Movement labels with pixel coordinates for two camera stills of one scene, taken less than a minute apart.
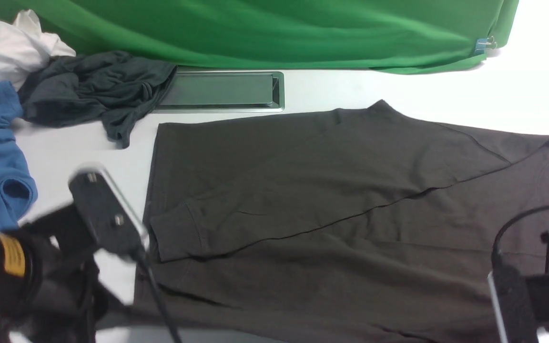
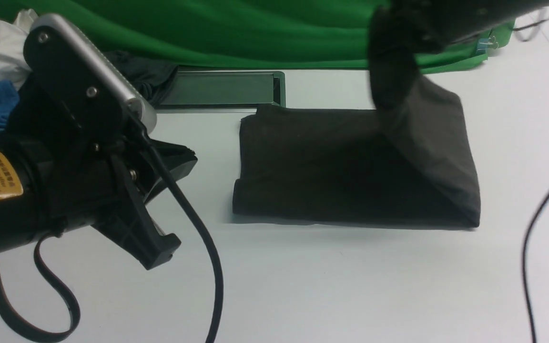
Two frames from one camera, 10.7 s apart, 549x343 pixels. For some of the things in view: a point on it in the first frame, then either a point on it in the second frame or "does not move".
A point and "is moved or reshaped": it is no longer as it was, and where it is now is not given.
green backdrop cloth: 390,36 does not move
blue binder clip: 482,45 does not move
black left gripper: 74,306 to 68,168
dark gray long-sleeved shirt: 363,225 is moved or reshaped
